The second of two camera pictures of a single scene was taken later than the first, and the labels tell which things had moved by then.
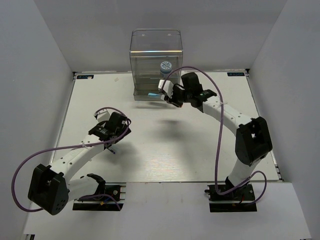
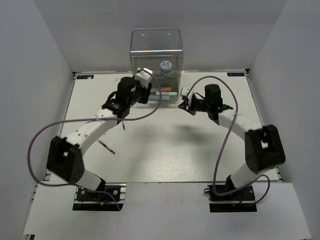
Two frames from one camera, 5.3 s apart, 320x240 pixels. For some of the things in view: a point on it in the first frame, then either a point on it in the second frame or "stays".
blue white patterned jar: (166, 67) stays
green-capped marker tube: (111, 150) stays
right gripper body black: (178, 96) → (198, 104)
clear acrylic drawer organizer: (157, 54) stays
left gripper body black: (121, 131) → (142, 93)
